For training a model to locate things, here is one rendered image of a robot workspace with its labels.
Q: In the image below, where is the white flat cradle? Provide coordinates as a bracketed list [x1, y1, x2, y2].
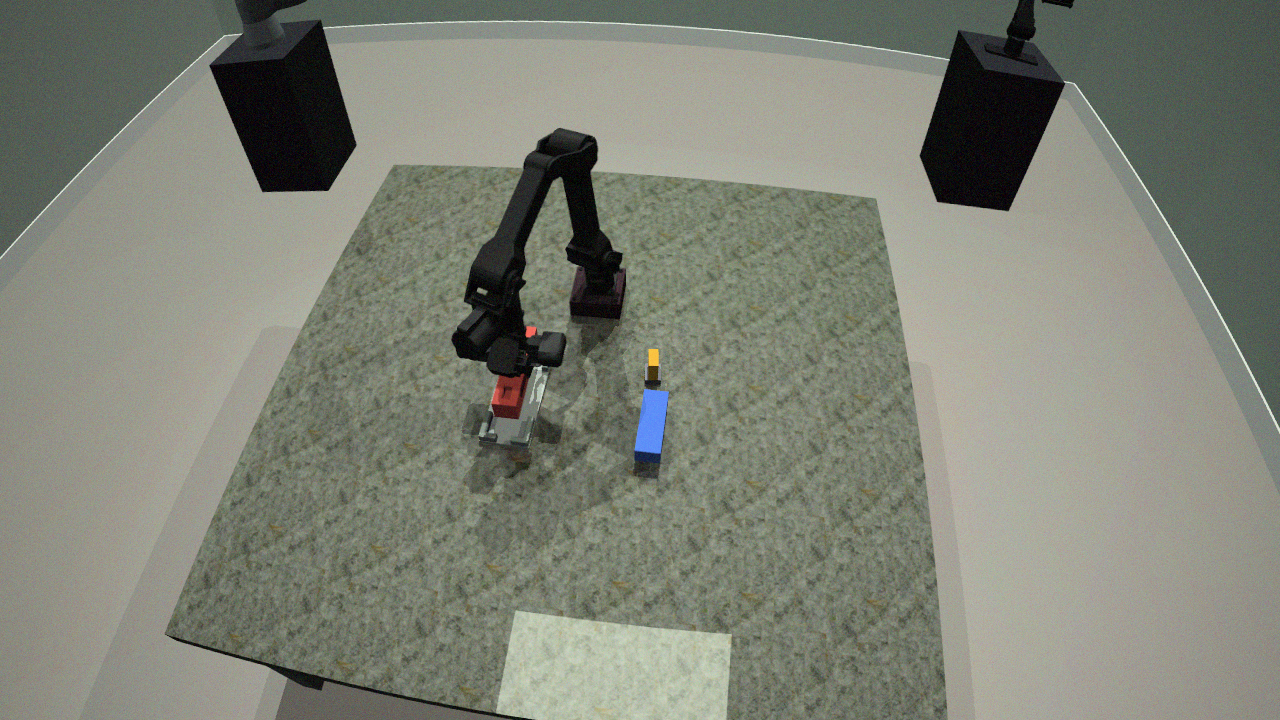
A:
[477, 366, 550, 450]

